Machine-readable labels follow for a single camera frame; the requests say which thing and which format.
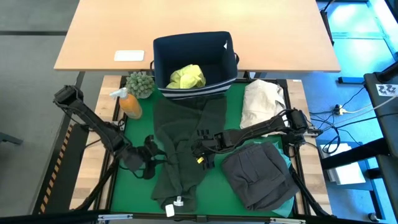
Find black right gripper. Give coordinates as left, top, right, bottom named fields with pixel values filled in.
left=197, top=129, right=234, bottom=170

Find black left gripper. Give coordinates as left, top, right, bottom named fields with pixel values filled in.
left=121, top=134, right=158, bottom=180

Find dark green garment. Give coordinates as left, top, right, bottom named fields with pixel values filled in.
left=151, top=95, right=228, bottom=214

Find black garment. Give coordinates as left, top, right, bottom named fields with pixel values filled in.
left=221, top=142, right=300, bottom=212

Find teal shorts with white lining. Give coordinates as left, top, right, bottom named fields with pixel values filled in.
left=253, top=140, right=296, bottom=218

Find navy white striped laundry basket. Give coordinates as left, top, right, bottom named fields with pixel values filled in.
left=150, top=30, right=240, bottom=100

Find orange spray bottle white trigger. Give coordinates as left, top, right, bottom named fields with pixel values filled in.
left=109, top=87, right=143, bottom=120

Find cream folded garment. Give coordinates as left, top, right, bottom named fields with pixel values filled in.
left=239, top=79, right=287, bottom=138

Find yellow garment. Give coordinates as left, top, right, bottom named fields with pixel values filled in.
left=166, top=64, right=206, bottom=90

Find green succulent in grey pot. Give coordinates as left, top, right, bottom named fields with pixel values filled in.
left=125, top=71, right=155, bottom=100

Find black panel with hazard stripes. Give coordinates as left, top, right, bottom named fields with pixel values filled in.
left=32, top=124, right=90, bottom=215

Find white card on table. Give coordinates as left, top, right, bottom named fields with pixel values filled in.
left=114, top=50, right=146, bottom=62

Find light wooden desk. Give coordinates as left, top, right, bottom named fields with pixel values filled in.
left=53, top=0, right=342, bottom=73

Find black furniture foot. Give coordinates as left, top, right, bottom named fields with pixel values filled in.
left=0, top=132, right=24, bottom=146

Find white floor box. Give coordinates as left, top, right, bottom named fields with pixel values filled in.
left=323, top=142, right=367, bottom=186

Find dark grey side table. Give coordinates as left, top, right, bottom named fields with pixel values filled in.
left=363, top=73, right=398, bottom=224

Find white sheet with black marks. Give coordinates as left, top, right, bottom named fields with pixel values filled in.
left=375, top=83, right=398, bottom=97

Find black slanted bar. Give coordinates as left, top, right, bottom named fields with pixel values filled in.
left=374, top=60, right=398, bottom=83

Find black aluminium table frame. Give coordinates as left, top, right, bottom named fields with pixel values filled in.
left=93, top=74, right=333, bottom=222

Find black floor cable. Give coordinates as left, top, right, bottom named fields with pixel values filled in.
left=309, top=85, right=398, bottom=155

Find yellow floor cable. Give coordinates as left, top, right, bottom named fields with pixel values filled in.
left=340, top=95, right=398, bottom=114

